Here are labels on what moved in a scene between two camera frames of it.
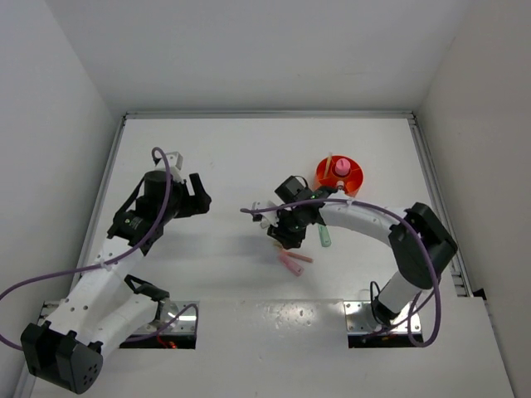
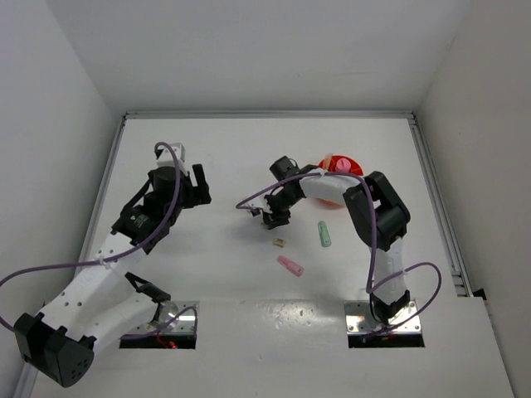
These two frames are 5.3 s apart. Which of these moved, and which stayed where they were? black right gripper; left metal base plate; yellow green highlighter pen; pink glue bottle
Moved: black right gripper
Stayed: left metal base plate; pink glue bottle; yellow green highlighter pen
